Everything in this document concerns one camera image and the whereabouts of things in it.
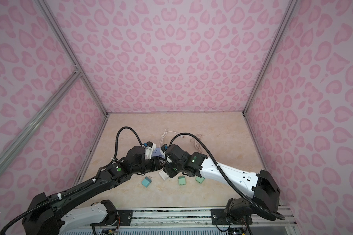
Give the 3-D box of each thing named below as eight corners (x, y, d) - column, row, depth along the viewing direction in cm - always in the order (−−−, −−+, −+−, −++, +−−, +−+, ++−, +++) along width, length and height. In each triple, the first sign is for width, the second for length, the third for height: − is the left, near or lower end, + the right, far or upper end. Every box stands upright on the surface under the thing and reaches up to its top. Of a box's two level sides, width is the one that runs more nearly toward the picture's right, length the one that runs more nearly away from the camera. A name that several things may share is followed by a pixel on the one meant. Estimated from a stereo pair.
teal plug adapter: (141, 184, 86) (140, 182, 84) (148, 175, 90) (147, 174, 88) (146, 188, 85) (145, 186, 83) (153, 179, 88) (152, 177, 86)
